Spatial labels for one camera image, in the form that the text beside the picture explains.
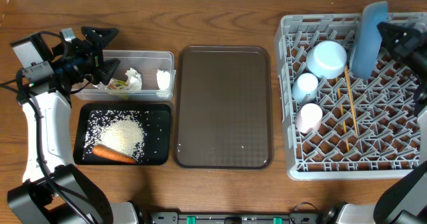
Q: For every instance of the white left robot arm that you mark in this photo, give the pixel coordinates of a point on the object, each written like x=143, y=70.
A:
x=54, y=190

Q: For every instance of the orange carrot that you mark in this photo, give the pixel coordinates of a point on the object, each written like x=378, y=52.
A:
x=110, y=154

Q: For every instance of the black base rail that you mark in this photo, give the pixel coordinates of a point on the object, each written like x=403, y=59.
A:
x=302, y=213

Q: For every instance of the grey dishwasher rack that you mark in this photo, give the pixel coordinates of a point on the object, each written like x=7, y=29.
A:
x=390, y=139

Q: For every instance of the light blue rice bowl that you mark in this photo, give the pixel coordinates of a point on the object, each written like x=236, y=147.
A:
x=327, y=60

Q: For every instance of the light blue cup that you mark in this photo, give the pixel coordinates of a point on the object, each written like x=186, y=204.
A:
x=304, y=88

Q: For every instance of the pile of white rice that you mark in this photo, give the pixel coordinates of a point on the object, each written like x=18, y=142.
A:
x=142, y=135

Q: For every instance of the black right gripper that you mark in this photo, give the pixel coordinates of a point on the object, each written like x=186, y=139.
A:
x=403, y=52

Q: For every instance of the foil snack wrapper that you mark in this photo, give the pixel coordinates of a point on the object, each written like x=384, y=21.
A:
x=115, y=90

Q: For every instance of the pink cup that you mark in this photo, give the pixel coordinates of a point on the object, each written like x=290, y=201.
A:
x=308, y=119

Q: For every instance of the dark brown serving tray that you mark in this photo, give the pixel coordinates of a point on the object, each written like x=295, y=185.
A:
x=224, y=108

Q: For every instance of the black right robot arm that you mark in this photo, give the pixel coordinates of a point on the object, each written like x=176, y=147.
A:
x=405, y=201

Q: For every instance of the white paper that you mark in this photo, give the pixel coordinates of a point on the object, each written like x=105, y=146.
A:
x=134, y=81
x=163, y=79

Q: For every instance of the black plastic tray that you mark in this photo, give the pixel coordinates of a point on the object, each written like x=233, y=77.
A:
x=119, y=106

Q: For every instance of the dark blue plate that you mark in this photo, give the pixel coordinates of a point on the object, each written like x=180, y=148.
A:
x=368, y=40

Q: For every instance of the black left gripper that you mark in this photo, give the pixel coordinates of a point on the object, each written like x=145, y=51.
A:
x=94, y=56

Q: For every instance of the clear plastic bin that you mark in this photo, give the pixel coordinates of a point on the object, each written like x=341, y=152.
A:
x=144, y=62

